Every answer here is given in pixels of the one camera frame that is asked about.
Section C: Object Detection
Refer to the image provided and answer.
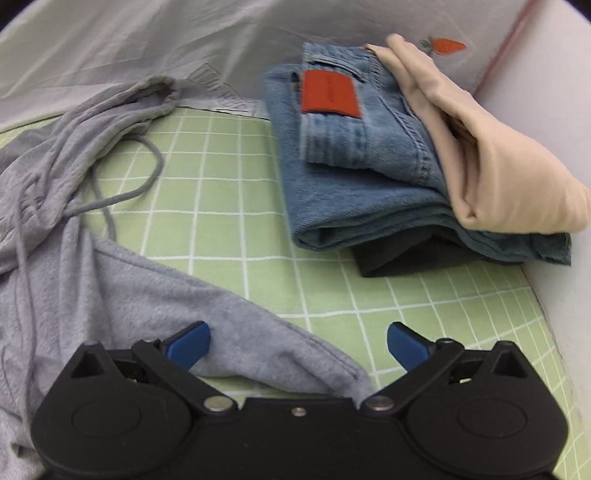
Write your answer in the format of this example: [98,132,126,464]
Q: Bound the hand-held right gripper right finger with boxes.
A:
[360,322,527,418]

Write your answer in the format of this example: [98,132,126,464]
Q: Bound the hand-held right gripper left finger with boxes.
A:
[69,322,238,418]

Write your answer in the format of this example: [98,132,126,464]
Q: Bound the grey hoodie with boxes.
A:
[0,76,375,480]

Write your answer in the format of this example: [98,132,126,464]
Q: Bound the black garment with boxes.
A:
[353,228,485,278]

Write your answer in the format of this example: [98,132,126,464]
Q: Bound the green checked bed sheet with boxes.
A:
[0,111,573,480]

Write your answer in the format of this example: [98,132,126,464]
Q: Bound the blue jeans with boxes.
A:
[263,41,573,266]

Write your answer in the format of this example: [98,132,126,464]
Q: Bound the beige garment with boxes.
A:
[365,33,591,234]

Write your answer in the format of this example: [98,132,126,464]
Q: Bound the carrot print grey sheet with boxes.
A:
[0,0,532,134]

